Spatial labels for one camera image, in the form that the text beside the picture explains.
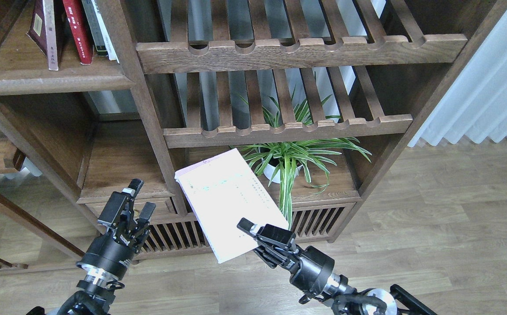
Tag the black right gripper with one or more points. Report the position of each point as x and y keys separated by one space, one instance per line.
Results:
x=311 y=270

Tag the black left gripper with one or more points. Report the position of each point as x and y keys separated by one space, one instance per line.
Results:
x=124 y=237

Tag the lavender white paperback book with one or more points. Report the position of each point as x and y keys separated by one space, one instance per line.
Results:
x=221 y=191

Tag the red paperback book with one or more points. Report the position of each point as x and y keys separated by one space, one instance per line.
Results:
x=76 y=16

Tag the maroon book with white characters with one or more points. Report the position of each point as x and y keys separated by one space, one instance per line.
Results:
x=47 y=29

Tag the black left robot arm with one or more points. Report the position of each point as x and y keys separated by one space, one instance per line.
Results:
x=94 y=297

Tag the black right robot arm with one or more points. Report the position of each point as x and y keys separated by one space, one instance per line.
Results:
x=348 y=301

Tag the small wooden drawer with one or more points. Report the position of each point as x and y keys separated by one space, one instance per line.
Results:
x=163 y=206

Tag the left slatted cabinet door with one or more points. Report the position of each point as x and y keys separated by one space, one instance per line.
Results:
x=175 y=239

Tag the slatted cabinet door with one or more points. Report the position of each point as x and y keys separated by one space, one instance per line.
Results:
x=313 y=223
x=175 y=239

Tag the right slatted cabinet door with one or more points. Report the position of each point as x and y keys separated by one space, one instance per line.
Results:
x=313 y=223

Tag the white plant pot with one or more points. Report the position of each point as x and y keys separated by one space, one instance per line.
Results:
x=275 y=167

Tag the green spider plant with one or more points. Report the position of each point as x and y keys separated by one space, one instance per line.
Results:
x=305 y=152

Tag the white upright book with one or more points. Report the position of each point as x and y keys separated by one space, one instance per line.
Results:
x=105 y=35

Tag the dark wooden bookshelf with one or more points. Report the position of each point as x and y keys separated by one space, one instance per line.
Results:
x=192 y=81

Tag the dark green upright book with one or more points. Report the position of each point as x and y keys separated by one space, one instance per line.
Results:
x=97 y=37

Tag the white sheer curtain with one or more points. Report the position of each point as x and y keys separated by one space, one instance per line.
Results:
x=475 y=107

